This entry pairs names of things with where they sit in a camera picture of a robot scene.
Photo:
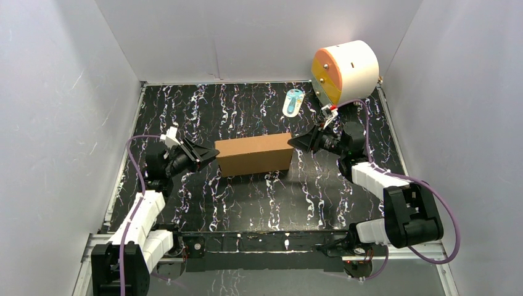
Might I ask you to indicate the light blue packaged tool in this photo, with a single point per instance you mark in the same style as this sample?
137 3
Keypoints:
292 102

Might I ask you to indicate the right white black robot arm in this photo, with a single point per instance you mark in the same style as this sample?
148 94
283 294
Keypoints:
410 216

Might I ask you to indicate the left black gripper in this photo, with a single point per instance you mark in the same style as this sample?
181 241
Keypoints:
192 155

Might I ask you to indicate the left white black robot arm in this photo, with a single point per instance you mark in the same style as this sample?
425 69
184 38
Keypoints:
123 265

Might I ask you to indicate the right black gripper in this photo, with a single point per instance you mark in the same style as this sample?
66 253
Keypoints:
309 141

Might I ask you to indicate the aluminium frame rail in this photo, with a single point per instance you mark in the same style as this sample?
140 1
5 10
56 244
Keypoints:
239 250

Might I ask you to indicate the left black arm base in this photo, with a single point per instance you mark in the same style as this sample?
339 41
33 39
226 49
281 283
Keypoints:
175 251

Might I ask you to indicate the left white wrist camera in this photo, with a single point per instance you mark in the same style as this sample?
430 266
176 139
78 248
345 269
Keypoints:
169 137

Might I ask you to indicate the white cylindrical drum orange face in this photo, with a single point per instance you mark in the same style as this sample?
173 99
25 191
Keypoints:
344 72

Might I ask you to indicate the brown cardboard box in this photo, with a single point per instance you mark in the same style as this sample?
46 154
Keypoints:
256 154

